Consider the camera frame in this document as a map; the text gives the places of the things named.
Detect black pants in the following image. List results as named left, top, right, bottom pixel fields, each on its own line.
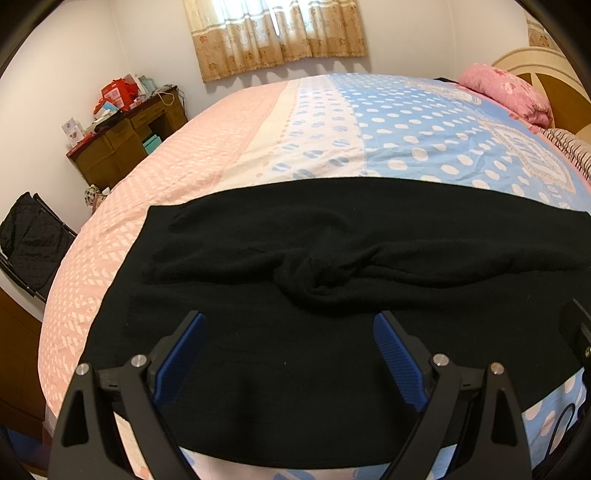
left=81, top=177, right=590, bottom=469

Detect striped pillow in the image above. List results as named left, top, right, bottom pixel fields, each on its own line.
left=542, top=128, right=591, bottom=183

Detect black folding chair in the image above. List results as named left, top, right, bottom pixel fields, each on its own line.
left=1, top=192, right=77, bottom=302

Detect cream wooden headboard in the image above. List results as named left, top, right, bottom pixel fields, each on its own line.
left=493, top=47, right=591, bottom=143

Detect pink floral pillow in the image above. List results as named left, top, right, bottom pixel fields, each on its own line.
left=458, top=64, right=553, bottom=128

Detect floral bag on floor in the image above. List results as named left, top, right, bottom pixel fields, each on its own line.
left=84, top=185, right=108, bottom=214

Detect brown wooden desk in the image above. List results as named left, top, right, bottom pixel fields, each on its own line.
left=66, top=86, right=187, bottom=190

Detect patterned bed sheet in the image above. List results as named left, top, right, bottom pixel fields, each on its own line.
left=39, top=74, right=590, bottom=479

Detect teal box under desk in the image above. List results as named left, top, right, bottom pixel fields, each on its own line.
left=142, top=135, right=162, bottom=155

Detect white greeting card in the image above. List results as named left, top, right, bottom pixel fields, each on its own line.
left=62, top=118, right=86, bottom=147

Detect red gift box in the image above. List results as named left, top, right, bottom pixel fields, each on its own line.
left=93, top=78, right=139, bottom=114

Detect beige floral curtain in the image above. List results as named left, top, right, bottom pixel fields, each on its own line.
left=183, top=0, right=368, bottom=83

